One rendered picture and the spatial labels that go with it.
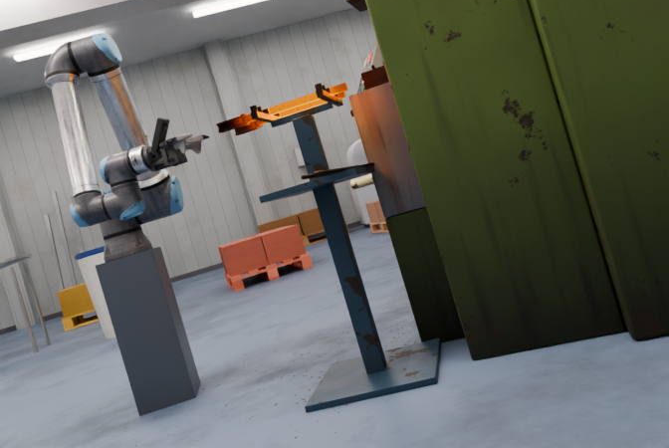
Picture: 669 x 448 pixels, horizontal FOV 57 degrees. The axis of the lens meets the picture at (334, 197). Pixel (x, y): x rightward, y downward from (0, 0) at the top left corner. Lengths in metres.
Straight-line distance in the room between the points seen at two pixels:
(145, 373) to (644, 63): 1.98
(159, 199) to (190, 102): 8.57
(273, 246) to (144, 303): 3.64
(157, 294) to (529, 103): 1.52
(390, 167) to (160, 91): 9.16
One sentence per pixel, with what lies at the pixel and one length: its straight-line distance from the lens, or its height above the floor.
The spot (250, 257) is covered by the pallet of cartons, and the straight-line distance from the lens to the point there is 6.04.
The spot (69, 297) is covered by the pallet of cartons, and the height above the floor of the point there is 0.36.
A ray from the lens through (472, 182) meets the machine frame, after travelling 1.84.
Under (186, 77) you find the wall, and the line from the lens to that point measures 11.12.
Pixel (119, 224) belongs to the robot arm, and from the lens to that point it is 2.55.
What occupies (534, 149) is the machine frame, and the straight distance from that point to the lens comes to 1.83.
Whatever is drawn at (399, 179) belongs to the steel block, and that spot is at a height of 0.58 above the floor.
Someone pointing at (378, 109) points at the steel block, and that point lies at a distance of 2.16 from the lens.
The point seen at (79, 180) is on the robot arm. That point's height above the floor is 0.89.
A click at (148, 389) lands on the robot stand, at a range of 2.57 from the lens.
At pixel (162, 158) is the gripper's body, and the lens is 2.14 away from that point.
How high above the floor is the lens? 0.59
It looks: level
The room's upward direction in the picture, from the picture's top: 17 degrees counter-clockwise
